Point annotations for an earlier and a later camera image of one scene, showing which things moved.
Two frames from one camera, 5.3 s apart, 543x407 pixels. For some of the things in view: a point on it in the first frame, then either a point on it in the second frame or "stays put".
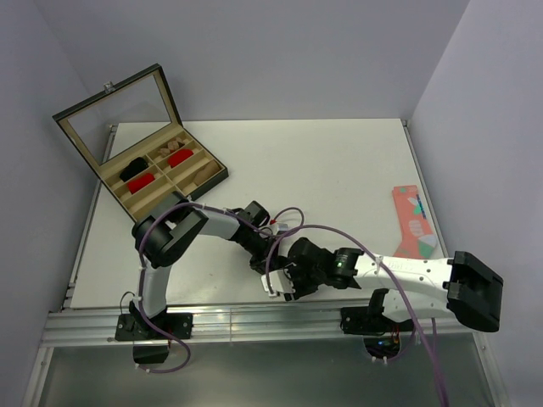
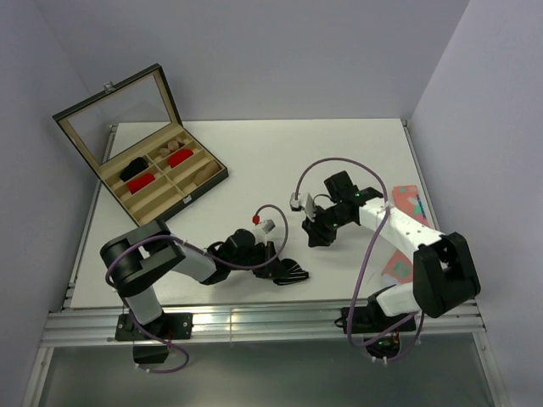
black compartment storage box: (133, 134) stays put
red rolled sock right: (179, 156) stays put
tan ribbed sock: (207, 172) stays put
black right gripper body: (305, 282) -> (326, 223)
